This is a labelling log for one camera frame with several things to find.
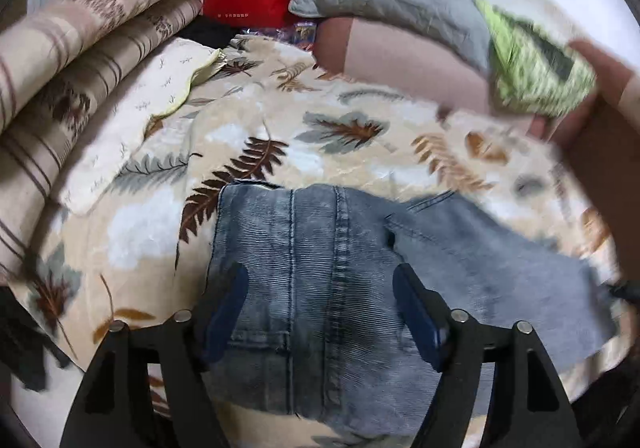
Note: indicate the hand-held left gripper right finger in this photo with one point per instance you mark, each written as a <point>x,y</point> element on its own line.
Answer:
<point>420,323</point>

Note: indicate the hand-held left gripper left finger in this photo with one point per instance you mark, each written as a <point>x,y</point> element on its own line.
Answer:
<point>227,313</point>

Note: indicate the blue denim pants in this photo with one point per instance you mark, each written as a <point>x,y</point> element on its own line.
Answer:
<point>325,253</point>

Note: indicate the person's right hand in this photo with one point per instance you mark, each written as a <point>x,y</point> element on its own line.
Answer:
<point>610,142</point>

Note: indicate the pinkish-brown pillow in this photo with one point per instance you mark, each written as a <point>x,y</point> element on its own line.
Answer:
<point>400,62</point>

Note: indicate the leaf-print beige blanket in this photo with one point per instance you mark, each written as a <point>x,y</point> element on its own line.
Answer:
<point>350,167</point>

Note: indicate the cream small blanket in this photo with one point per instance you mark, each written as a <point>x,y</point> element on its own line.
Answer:
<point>135,112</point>

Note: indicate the colourful plastic packet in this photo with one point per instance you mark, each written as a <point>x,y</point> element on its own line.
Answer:
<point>300,32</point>

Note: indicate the black cloth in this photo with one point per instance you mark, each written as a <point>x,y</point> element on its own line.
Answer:
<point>210,32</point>

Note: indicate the striped folded quilt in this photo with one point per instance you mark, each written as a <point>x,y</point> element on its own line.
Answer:
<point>75,42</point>

